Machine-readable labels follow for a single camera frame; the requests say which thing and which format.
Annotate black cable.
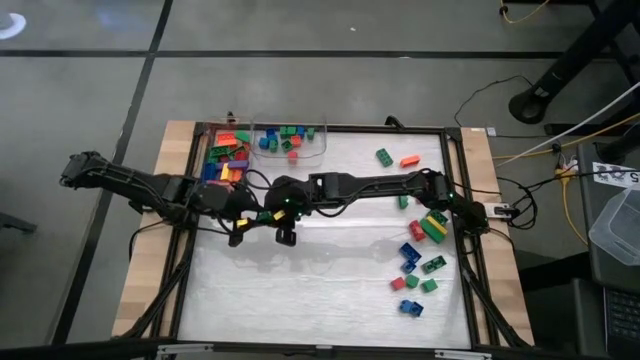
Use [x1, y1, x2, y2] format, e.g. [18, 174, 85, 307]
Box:
[455, 73, 536, 129]

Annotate white table cover sheet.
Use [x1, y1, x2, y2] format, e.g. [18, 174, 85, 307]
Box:
[177, 130, 474, 350]

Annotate black keyboard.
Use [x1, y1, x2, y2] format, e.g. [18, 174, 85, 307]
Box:
[602, 287, 640, 359]

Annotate white paper label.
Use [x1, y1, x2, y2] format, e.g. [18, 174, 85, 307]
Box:
[592, 161, 640, 190]

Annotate long blue block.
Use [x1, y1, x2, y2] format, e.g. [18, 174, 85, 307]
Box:
[398, 242, 422, 263]

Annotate clear plastic tub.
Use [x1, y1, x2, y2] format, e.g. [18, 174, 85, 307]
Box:
[588, 187, 640, 266]

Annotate silver arm base connector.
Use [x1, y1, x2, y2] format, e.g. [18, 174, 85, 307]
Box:
[485, 202, 512, 220]

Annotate yellow cable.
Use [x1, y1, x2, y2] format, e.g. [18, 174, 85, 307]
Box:
[499, 0, 551, 25]
[555, 168, 589, 244]
[492, 113, 640, 161]

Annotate white cable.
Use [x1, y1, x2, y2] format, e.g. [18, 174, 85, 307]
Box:
[494, 79, 640, 169]

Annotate black furniture foot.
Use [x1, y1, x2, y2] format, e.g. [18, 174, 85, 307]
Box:
[0, 212, 39, 234]

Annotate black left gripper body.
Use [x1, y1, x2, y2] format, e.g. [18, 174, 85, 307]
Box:
[192, 179, 251, 224]

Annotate black aluminium table frame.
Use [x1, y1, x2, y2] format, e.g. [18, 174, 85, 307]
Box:
[112, 119, 534, 351]

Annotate dark grey equipment case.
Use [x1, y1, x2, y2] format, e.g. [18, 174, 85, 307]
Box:
[577, 142, 640, 294]

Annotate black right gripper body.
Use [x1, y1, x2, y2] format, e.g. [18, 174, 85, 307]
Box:
[263, 174, 315, 230]

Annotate clear plastic bin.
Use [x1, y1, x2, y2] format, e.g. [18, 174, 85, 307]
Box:
[251, 114, 329, 169]
[198, 117, 254, 193]

